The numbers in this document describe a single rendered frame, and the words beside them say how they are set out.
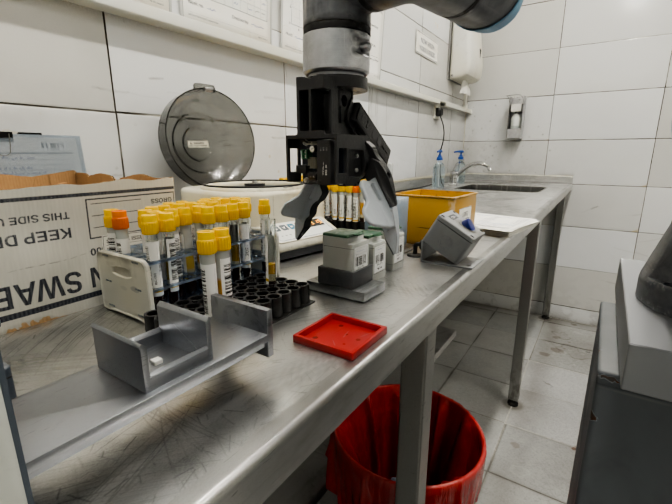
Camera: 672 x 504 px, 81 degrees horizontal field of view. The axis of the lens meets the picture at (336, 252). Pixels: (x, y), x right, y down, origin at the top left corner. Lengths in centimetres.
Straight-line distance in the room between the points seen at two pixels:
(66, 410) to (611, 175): 277
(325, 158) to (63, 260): 31
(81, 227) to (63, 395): 28
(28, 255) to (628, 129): 275
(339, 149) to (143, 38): 65
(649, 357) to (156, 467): 35
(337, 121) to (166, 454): 34
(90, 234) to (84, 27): 51
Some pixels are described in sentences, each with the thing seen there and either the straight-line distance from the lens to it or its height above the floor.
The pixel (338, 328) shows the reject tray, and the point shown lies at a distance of 42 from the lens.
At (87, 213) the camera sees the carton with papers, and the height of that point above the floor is 99.
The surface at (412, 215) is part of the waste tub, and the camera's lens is 81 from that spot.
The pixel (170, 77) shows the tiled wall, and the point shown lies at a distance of 103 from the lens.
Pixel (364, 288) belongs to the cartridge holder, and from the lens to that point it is 50.
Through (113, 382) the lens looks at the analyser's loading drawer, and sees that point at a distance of 30.
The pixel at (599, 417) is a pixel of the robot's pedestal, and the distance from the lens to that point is 44.
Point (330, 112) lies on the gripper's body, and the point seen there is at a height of 110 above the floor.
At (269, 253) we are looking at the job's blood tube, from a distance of 48.
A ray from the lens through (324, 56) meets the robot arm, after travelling 46.
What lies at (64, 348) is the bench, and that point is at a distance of 46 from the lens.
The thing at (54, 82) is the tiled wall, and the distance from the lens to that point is 91.
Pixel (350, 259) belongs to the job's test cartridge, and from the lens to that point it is 49.
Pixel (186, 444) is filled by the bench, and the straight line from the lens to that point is 29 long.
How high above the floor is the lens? 105
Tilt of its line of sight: 14 degrees down
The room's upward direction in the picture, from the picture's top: straight up
